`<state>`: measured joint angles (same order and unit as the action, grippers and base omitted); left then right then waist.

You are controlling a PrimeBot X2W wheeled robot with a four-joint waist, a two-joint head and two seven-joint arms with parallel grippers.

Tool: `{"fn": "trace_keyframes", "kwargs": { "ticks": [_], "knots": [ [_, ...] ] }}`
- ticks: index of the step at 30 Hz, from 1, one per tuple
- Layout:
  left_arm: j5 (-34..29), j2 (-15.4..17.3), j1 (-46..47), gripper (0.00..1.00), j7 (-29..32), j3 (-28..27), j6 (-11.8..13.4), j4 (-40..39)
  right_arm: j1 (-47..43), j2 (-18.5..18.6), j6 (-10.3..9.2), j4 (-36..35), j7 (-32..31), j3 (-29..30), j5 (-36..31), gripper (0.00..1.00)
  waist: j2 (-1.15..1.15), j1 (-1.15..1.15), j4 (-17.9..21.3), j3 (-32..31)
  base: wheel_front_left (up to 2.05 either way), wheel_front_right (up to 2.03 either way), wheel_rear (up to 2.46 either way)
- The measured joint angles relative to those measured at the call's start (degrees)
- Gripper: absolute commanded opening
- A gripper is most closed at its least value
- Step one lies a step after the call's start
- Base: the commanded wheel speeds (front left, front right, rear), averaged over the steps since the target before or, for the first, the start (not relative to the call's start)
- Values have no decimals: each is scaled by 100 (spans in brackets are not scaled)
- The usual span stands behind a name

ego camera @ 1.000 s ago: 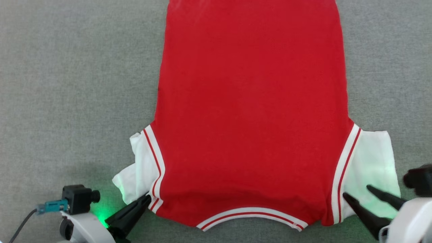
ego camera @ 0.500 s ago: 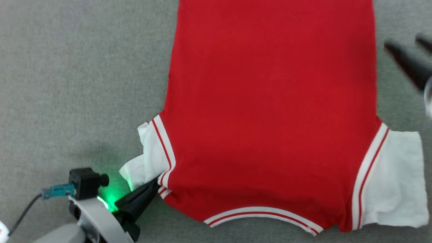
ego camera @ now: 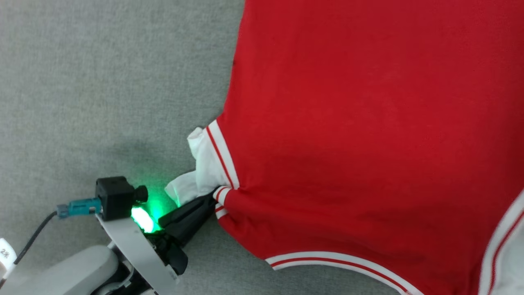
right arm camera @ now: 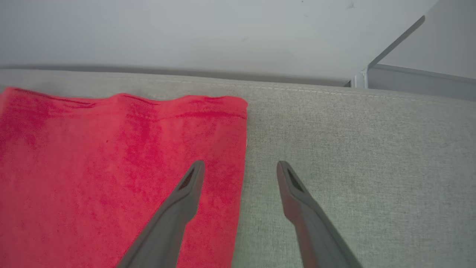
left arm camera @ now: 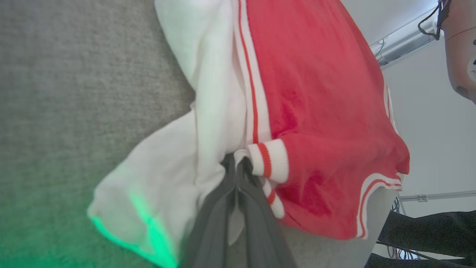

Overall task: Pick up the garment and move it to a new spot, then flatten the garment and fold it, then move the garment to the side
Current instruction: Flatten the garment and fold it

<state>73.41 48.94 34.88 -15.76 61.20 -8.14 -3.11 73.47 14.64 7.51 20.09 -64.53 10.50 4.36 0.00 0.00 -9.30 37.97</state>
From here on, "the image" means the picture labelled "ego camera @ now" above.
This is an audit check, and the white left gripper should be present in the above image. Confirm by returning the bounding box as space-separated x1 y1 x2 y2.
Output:
92 193 218 295

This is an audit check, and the red garment with white trim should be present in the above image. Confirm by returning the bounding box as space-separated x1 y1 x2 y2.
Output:
165 0 524 295

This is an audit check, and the grey fabric sofa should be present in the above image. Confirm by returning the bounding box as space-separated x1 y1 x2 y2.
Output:
0 0 524 295

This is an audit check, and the teal left camera connector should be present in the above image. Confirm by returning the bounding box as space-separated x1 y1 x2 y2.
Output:
56 198 102 218

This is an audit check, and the black left camera cable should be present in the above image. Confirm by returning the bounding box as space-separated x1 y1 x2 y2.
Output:
16 211 59 265

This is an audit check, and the white cable label tag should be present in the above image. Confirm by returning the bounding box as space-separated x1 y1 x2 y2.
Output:
0 238 18 273

